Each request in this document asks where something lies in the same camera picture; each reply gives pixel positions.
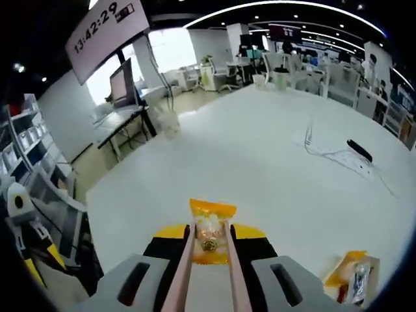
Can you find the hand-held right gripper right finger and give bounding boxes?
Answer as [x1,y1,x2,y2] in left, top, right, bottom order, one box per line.
[229,223,330,312]

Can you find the black monitor on stand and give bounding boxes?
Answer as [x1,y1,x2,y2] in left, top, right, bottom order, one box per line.
[239,34,258,55]

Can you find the white mesh office chair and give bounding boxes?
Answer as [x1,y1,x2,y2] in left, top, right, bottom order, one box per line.
[324,63,362,108]
[265,51,309,89]

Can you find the dark hanging sign screen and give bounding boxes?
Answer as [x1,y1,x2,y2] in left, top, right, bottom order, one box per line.
[268,23,303,40]

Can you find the pink food tongs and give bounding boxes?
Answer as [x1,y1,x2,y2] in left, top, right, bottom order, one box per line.
[161,220,254,312]

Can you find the group of round ceiling spotlights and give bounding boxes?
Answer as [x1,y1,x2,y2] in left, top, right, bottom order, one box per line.
[12,5,383,82]

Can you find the black desk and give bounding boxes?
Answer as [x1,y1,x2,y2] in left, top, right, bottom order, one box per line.
[92,105,157,163]

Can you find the long ceiling light strip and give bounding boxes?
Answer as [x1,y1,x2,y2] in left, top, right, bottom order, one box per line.
[184,0,389,37]
[391,67,415,88]

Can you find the large display screen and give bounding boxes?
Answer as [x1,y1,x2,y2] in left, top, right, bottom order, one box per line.
[64,0,151,86]

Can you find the beige hexagonal container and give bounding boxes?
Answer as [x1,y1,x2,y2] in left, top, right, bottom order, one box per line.
[320,250,382,306]

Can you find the small monitor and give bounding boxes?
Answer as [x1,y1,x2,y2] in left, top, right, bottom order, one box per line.
[109,57,140,110]

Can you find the red food candy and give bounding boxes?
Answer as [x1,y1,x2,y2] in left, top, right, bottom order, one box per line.
[337,285,351,304]

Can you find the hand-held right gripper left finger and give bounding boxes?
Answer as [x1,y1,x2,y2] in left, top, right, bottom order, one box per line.
[73,223,191,312]

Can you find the white cup with dark lid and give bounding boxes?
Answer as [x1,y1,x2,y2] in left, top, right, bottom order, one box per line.
[274,66,289,92]

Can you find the black oblong device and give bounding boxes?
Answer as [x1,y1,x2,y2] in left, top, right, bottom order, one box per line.
[346,138,374,163]

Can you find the yellow clear food packet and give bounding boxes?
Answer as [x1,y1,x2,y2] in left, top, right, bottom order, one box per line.
[189,197,237,266]
[324,250,368,289]

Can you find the white storage shelf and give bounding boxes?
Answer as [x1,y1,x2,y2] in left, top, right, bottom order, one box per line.
[0,93,72,196]

